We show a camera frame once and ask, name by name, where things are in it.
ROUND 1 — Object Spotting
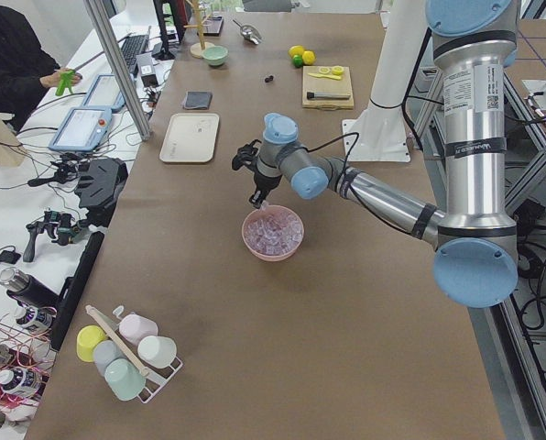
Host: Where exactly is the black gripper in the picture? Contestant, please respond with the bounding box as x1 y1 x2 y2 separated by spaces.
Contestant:
249 171 280 204

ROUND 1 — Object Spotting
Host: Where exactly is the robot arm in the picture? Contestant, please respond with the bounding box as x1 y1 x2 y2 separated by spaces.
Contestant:
233 1 519 308

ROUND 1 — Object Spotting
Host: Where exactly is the pile of clear ice cubes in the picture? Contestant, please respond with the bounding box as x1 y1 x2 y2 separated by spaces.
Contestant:
244 211 303 256

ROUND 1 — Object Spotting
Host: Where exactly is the metal ice scoop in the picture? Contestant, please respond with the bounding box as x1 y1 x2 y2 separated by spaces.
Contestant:
233 19 262 45

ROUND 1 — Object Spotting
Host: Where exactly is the pink cup on rack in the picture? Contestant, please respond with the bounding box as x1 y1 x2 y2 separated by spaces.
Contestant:
118 313 158 346

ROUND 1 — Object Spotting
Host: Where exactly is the white cup on rack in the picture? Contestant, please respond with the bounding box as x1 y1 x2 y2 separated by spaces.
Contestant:
137 335 177 369

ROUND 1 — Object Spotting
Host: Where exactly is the grey cup on rack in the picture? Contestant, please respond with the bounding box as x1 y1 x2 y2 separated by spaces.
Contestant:
93 339 125 377

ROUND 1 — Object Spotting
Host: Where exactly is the yellow cup on rack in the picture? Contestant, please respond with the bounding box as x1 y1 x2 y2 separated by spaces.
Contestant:
76 324 107 362

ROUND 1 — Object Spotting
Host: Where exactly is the mint cup on rack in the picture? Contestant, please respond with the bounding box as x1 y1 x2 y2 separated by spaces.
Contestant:
104 358 146 402

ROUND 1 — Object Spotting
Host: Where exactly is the pink bowl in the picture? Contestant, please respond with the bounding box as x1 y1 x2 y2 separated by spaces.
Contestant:
241 205 304 261

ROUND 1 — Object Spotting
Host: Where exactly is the cream rabbit tray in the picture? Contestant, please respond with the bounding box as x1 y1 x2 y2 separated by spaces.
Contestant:
158 113 220 163

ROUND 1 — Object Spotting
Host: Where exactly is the steel muddler black tip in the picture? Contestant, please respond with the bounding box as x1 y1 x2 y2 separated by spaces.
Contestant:
306 92 351 100

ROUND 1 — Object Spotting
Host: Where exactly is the grey folded cloth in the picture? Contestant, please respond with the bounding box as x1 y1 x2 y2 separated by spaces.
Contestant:
182 91 213 110

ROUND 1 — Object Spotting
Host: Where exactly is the wooden cutting board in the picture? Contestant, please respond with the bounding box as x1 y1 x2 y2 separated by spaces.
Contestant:
302 66 355 110

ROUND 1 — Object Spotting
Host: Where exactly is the yellow plastic knife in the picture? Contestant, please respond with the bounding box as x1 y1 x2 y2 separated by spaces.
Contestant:
307 72 343 81

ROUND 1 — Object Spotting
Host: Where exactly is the green lime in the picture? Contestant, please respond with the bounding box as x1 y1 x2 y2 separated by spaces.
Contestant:
291 54 304 69

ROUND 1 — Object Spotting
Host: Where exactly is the mint green bowl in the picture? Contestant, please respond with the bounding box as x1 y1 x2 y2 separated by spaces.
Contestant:
202 45 228 67

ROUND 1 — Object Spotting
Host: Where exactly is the yellow lemon lower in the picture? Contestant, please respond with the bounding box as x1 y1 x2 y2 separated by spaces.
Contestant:
301 50 316 66

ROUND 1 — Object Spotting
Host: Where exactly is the yellow lemon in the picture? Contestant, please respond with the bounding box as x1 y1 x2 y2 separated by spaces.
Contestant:
288 45 305 58
301 50 316 66

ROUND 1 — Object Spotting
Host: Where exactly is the yellow lemon upper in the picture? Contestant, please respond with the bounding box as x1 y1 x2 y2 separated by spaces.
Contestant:
288 45 305 58

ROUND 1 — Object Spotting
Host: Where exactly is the wooden mug tree stand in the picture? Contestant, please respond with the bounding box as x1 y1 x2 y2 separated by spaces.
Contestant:
185 0 214 59

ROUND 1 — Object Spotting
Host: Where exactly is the black plastic case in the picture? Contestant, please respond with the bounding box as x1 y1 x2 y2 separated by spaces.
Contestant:
74 158 128 228

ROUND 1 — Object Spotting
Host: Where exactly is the blue teach pendant far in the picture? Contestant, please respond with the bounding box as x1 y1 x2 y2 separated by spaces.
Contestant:
82 74 126 113

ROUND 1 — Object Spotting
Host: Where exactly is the blue teach pendant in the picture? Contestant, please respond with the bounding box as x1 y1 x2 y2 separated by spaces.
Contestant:
82 74 126 113
49 106 113 152

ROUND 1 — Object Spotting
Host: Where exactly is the blue teach pendant near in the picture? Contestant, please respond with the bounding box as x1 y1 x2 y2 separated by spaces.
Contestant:
49 106 113 152

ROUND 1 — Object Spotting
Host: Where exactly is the black keyboard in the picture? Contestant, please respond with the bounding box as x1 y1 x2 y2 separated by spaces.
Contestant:
121 35 148 76

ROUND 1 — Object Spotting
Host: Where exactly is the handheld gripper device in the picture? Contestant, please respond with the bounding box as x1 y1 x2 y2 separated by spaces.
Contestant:
22 210 90 262

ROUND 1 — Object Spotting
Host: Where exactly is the green clamp tool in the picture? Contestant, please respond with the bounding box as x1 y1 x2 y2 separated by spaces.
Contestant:
55 69 75 96

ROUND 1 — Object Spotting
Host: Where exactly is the black thermos bottle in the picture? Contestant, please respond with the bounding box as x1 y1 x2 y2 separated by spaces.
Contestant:
0 267 59 308

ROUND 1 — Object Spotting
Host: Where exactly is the seated person in black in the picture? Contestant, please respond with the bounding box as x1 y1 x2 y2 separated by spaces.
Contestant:
0 5 71 131

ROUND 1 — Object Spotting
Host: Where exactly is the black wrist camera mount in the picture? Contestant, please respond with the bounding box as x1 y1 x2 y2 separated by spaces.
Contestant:
232 139 261 172

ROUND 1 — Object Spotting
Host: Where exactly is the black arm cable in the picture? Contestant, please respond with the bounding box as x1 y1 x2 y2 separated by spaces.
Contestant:
300 131 361 221

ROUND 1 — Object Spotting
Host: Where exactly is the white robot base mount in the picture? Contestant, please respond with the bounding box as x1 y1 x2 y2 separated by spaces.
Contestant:
345 0 428 162

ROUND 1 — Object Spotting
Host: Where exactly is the white wire cup rack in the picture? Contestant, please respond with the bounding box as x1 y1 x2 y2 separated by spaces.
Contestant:
84 304 184 405

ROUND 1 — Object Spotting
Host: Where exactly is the aluminium frame post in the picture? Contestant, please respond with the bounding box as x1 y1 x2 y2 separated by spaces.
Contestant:
83 0 151 141

